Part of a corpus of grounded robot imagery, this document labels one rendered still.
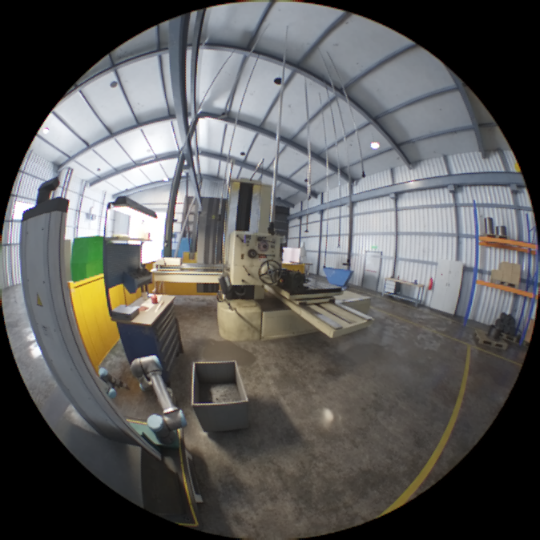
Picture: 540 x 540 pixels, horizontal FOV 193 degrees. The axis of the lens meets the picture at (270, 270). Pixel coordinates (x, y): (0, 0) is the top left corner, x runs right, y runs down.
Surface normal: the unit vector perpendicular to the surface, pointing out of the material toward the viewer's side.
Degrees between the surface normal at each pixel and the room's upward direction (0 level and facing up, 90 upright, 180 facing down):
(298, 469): 0
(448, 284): 90
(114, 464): 0
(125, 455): 0
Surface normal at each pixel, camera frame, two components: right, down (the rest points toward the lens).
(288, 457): 0.07, -0.99
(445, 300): -0.94, -0.03
